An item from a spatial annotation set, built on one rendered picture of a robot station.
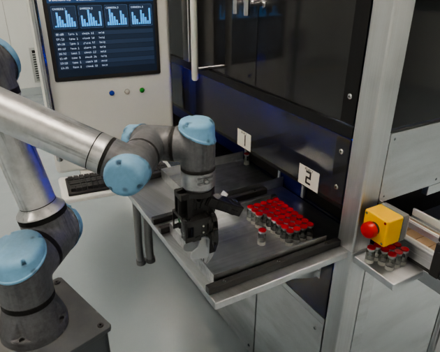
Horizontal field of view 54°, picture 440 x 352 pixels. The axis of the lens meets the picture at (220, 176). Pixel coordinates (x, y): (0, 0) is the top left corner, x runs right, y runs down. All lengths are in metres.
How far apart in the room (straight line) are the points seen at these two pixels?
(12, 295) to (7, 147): 0.31
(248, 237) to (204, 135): 0.43
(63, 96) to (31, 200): 0.74
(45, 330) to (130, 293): 1.35
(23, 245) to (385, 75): 0.85
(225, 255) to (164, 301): 1.23
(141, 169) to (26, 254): 0.35
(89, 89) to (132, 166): 1.01
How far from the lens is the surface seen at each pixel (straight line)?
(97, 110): 1.77
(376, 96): 1.02
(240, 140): 1.50
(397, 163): 1.15
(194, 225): 0.94
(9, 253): 1.01
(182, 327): 2.19
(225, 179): 1.51
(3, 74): 1.01
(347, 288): 1.26
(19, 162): 1.04
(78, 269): 2.63
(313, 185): 1.23
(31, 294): 1.03
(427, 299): 1.67
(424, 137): 1.20
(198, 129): 0.85
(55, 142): 0.81
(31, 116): 0.83
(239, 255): 1.13
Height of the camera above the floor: 1.55
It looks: 26 degrees down
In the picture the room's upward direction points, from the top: straight up
